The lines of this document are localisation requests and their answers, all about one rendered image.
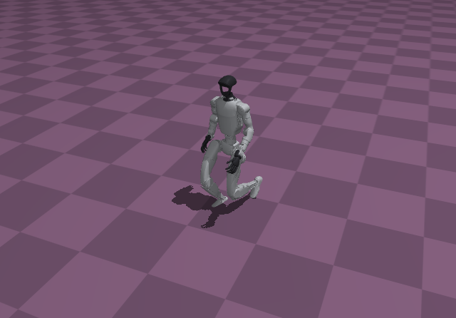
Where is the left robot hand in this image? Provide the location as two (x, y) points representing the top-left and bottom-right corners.
(225, 150), (242, 174)

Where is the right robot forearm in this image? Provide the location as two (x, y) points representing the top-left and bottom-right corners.
(207, 116), (217, 140)

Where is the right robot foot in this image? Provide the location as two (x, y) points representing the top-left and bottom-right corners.
(212, 196), (228, 207)

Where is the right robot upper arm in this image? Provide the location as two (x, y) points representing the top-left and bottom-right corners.
(210, 96), (219, 123)

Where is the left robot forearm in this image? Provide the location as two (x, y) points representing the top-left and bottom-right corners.
(235, 128), (254, 157)

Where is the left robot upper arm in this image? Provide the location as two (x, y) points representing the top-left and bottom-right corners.
(237, 102), (254, 136)

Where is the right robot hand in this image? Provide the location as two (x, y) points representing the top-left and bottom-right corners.
(201, 135), (211, 153)

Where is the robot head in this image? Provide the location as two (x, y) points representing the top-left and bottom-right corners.
(218, 76), (237, 102)

